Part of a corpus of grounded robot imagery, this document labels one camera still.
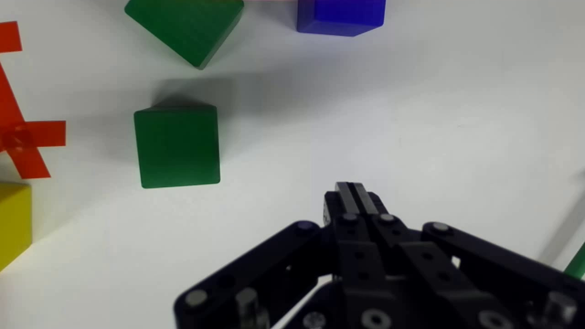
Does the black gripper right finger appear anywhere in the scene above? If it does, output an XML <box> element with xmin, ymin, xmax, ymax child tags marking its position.
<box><xmin>351</xmin><ymin>180</ymin><xmax>585</xmax><ymax>329</ymax></box>

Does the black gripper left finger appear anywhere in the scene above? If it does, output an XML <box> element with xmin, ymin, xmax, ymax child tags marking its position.
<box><xmin>172</xmin><ymin>180</ymin><xmax>391</xmax><ymax>329</ymax></box>

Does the green cube block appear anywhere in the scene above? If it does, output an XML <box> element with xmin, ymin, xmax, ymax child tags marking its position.
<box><xmin>132</xmin><ymin>100</ymin><xmax>223</xmax><ymax>189</ymax></box>
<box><xmin>123</xmin><ymin>0</ymin><xmax>247</xmax><ymax>71</ymax></box>

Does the yellow cube block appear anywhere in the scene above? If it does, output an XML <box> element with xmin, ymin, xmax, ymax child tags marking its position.
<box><xmin>0</xmin><ymin>180</ymin><xmax>35</xmax><ymax>272</ymax></box>

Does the blue cube block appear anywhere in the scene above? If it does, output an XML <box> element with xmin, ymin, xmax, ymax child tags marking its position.
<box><xmin>294</xmin><ymin>0</ymin><xmax>388</xmax><ymax>38</ymax></box>

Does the orange tape hash mark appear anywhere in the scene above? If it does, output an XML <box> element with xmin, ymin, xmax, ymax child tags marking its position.
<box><xmin>0</xmin><ymin>20</ymin><xmax>68</xmax><ymax>180</ymax></box>

